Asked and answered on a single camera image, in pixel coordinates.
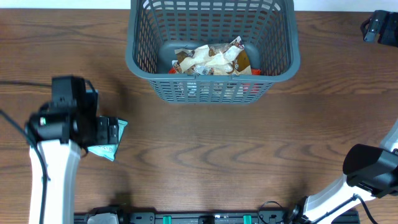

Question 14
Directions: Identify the mint green wipes pack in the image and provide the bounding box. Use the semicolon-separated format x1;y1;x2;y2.
88;116;128;161

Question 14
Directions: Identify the orange and tan cracker pack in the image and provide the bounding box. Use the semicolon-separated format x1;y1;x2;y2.
169;68;261;94

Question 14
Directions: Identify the beige grain bag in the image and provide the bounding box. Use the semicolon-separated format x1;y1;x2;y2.
169;60;214;75
175;36;245;72

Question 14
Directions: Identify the beige rice bag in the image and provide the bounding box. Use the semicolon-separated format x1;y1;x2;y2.
214;49;252;76

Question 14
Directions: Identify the Kleenex tissue multipack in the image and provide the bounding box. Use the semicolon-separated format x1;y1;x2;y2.
85;90;98;117

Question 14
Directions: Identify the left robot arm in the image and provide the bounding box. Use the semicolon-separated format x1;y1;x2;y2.
24;76;127;223

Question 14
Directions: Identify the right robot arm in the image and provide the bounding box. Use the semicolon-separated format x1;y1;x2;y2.
284;123;397;224

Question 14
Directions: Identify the grey plastic slotted basket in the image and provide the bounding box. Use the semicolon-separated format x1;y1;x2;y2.
125;0;300;104

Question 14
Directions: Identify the black left cable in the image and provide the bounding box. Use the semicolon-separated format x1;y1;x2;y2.
0;80;52;224

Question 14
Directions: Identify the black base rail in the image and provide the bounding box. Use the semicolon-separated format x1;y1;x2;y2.
73;205;361;224

